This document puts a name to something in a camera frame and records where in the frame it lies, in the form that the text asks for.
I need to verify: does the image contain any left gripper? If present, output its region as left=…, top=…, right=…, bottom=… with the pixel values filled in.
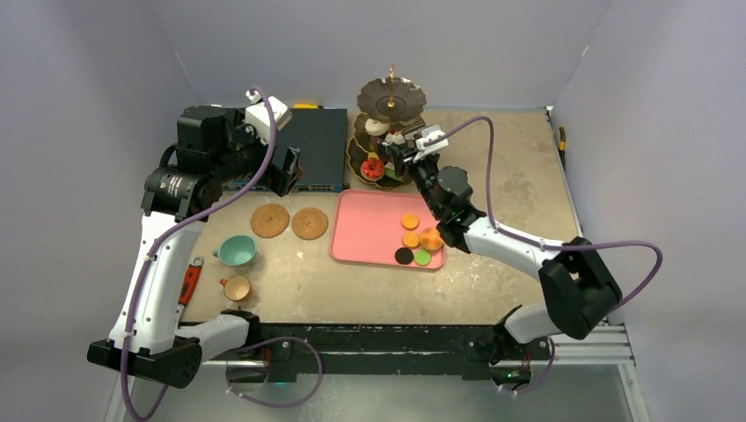
left=210, top=108, right=304, bottom=195

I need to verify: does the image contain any silver cupcake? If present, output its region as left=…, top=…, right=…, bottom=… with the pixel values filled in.
left=386, top=131, right=406, bottom=145

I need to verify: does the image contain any yellow cracker biscuit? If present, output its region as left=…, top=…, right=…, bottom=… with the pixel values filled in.
left=402, top=231, right=420, bottom=249
left=400, top=213, right=420, bottom=230

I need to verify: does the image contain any golden bread bun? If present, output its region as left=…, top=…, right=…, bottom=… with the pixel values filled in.
left=419, top=227, right=444, bottom=251

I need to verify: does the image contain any pink serving tray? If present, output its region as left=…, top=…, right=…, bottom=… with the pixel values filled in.
left=330, top=189, right=447, bottom=271

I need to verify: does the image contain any black chocolate cookie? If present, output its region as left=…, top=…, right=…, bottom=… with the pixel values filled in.
left=394, top=247, right=414, bottom=266

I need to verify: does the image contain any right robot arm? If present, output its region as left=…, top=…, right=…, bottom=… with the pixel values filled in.
left=330, top=154, right=622, bottom=358

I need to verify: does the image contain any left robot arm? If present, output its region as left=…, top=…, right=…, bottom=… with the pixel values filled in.
left=87, top=98, right=302, bottom=389

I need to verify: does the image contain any woven rattan coaster right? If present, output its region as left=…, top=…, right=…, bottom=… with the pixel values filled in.
left=291, top=207, right=329, bottom=240

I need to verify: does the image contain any woven rattan coaster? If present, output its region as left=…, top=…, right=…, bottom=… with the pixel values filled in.
left=291, top=207, right=329, bottom=240
left=250, top=203, right=290, bottom=238

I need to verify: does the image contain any woven rattan coaster left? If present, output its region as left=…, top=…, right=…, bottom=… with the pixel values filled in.
left=250, top=203, right=290, bottom=238

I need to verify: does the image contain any white chocolate drizzled donut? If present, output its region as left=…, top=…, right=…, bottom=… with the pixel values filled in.
left=364, top=119, right=390, bottom=137

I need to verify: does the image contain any three-tier dark cake stand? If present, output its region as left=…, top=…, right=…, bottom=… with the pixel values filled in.
left=345, top=64, right=427, bottom=190

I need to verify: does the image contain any green macaron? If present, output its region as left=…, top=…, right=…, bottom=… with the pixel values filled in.
left=413, top=249, right=432, bottom=266

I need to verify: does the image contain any teal teacup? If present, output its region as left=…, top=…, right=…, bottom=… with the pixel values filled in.
left=213, top=235, right=257, bottom=266

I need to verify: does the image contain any copper teacup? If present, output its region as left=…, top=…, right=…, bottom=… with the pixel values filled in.
left=220, top=275, right=252, bottom=302

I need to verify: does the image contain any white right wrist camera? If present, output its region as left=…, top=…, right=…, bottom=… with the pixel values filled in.
left=413, top=128, right=449, bottom=163

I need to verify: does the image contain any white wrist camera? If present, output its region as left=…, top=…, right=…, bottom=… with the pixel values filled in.
left=413, top=128, right=449, bottom=163
left=244, top=90, right=292, bottom=145

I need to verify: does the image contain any blue network switch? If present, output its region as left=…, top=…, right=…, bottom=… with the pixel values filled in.
left=253, top=108, right=348, bottom=193

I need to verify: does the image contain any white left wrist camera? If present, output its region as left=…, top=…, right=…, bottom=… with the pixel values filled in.
left=244, top=90, right=292, bottom=145

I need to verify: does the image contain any yellow black tool on wall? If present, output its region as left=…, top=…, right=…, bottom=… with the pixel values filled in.
left=558, top=126, right=567, bottom=153

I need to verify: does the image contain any red handled tool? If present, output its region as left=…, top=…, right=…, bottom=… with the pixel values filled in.
left=178, top=256, right=204, bottom=307

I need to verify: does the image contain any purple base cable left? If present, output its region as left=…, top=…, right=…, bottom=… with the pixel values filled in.
left=225, top=332, right=323, bottom=409

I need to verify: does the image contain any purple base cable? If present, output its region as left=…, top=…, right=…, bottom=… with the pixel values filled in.
left=496, top=331, right=556, bottom=397
left=225, top=332, right=323, bottom=409

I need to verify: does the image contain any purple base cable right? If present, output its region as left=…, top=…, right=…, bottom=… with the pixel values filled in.
left=496, top=331, right=556, bottom=397

